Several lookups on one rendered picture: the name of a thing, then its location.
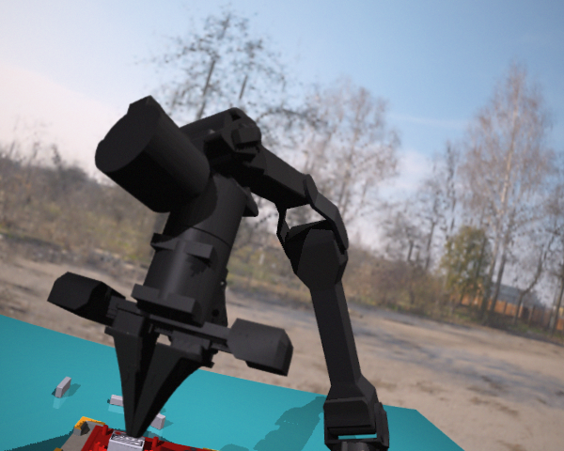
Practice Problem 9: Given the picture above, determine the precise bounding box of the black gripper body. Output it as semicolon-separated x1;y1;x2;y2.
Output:
47;225;294;377

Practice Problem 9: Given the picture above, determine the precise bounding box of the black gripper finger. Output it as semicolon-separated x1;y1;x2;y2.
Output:
104;326;156;437
132;342;215;439

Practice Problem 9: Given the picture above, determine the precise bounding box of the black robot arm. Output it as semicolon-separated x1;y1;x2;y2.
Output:
94;95;390;451

